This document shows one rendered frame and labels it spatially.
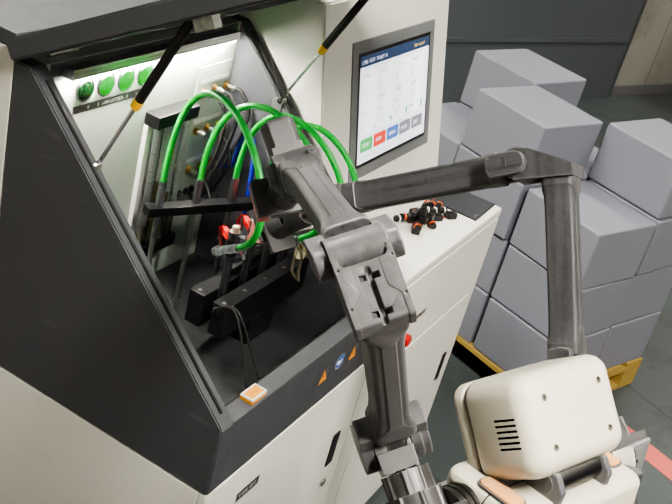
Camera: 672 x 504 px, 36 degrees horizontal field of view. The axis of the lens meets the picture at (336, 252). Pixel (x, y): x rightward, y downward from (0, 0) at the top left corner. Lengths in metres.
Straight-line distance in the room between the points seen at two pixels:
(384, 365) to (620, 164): 2.71
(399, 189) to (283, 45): 0.64
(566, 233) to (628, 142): 2.10
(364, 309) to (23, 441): 1.25
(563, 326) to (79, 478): 1.04
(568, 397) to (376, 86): 1.29
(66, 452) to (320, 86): 0.98
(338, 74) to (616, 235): 1.49
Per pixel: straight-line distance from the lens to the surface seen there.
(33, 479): 2.34
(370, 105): 2.61
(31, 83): 1.94
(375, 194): 1.93
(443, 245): 2.71
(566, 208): 1.80
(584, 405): 1.56
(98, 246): 1.93
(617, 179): 3.92
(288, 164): 1.53
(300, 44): 2.40
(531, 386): 1.48
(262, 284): 2.31
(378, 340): 1.22
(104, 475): 2.18
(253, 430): 2.05
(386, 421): 1.42
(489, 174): 1.81
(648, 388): 4.48
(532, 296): 3.77
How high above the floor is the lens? 2.15
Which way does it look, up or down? 28 degrees down
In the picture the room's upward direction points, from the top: 16 degrees clockwise
